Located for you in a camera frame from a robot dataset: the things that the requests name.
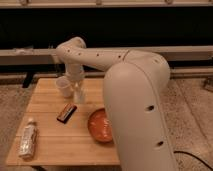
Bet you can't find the black cable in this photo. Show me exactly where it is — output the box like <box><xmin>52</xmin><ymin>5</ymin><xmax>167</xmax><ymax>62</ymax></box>
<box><xmin>173</xmin><ymin>150</ymin><xmax>213</xmax><ymax>171</ymax></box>

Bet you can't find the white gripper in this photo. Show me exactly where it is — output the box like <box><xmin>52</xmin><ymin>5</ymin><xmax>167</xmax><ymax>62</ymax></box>
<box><xmin>65</xmin><ymin>63</ymin><xmax>85</xmax><ymax>94</ymax></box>

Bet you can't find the dark snack bar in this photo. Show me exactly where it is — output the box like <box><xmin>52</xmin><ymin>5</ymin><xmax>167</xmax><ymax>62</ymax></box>
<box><xmin>57</xmin><ymin>103</ymin><xmax>77</xmax><ymax>124</ymax></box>

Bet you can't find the orange bowl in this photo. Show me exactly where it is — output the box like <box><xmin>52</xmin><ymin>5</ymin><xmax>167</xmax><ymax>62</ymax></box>
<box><xmin>87</xmin><ymin>108</ymin><xmax>113</xmax><ymax>143</ymax></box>

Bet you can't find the white ceramic cup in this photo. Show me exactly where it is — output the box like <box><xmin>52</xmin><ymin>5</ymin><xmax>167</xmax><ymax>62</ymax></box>
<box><xmin>55</xmin><ymin>76</ymin><xmax>72</xmax><ymax>98</ymax></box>

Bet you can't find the long grey shelf rail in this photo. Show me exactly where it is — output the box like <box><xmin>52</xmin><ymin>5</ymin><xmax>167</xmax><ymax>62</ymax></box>
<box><xmin>0</xmin><ymin>45</ymin><xmax>213</xmax><ymax>65</ymax></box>

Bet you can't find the white sponge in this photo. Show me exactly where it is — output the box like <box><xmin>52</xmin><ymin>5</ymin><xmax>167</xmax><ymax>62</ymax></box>
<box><xmin>73</xmin><ymin>89</ymin><xmax>84</xmax><ymax>104</ymax></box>

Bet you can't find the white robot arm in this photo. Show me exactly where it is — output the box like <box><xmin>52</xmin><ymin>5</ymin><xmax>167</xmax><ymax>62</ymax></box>
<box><xmin>56</xmin><ymin>37</ymin><xmax>178</xmax><ymax>171</ymax></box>

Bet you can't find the wooden table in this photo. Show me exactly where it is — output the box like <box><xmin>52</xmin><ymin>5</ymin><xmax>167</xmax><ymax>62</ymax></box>
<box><xmin>6</xmin><ymin>78</ymin><xmax>119</xmax><ymax>166</ymax></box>

